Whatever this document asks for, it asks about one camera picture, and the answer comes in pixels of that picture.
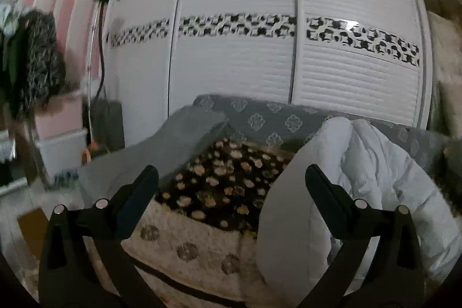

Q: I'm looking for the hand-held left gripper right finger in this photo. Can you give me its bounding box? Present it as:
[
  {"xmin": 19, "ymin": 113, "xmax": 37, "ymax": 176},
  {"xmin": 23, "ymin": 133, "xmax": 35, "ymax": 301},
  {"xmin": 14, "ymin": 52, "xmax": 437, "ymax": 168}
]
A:
[{"xmin": 303, "ymin": 164, "xmax": 426, "ymax": 308}]

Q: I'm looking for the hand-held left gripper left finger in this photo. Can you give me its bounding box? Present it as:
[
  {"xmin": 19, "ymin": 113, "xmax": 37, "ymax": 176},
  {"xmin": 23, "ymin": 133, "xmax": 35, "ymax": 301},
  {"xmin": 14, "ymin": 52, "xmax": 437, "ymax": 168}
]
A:
[{"xmin": 38, "ymin": 165, "xmax": 163, "ymax": 308}]

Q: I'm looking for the black garment steamer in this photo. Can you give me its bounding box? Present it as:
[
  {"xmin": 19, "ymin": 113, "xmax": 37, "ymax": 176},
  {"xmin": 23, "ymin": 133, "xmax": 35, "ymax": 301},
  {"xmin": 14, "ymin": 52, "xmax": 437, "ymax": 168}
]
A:
[{"xmin": 85, "ymin": 0, "xmax": 125, "ymax": 154}]

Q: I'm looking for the brown cardboard piece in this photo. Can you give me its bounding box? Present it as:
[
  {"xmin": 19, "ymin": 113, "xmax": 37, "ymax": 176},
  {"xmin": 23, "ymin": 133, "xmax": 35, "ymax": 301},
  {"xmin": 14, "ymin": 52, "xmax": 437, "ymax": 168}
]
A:
[{"xmin": 17, "ymin": 208, "xmax": 50, "ymax": 260}]

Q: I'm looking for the black white patterned garment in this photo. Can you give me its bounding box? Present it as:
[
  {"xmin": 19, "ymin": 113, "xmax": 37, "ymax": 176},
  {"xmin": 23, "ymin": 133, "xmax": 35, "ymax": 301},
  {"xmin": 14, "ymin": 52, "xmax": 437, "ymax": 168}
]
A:
[{"xmin": 11, "ymin": 10, "xmax": 72, "ymax": 118}]

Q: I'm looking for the white puffer jacket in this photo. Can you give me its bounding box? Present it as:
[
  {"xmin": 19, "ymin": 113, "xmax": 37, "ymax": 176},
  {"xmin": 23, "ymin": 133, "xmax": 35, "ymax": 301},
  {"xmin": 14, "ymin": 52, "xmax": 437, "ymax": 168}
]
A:
[{"xmin": 256, "ymin": 116, "xmax": 462, "ymax": 294}]

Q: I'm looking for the grey patterned sofa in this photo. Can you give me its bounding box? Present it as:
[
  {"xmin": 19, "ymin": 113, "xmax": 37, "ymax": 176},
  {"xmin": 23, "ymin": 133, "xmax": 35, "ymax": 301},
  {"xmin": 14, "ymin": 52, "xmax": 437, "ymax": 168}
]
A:
[{"xmin": 77, "ymin": 93, "xmax": 462, "ymax": 193}]

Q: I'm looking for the grey cloth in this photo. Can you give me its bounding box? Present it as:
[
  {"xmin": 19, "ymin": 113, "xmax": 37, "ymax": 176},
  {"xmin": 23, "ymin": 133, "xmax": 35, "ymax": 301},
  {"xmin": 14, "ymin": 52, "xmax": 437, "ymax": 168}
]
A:
[{"xmin": 77, "ymin": 105, "xmax": 230, "ymax": 218}]

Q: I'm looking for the orange object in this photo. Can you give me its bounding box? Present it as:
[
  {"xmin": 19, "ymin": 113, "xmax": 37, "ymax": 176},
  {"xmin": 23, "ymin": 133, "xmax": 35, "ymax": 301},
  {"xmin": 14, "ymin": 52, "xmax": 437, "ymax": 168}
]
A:
[{"xmin": 81, "ymin": 140, "xmax": 100, "ymax": 164}]

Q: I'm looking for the floral plush blanket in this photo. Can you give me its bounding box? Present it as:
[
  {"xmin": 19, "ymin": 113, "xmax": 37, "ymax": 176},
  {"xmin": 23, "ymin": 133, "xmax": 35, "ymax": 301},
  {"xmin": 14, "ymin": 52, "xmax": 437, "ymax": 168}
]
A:
[{"xmin": 83, "ymin": 138, "xmax": 362, "ymax": 308}]

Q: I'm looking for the white storage box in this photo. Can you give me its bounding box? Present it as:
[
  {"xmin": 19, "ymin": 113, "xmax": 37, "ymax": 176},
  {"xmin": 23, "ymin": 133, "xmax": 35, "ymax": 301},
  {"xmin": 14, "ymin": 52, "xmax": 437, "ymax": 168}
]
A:
[{"xmin": 36, "ymin": 129, "xmax": 89, "ymax": 182}]

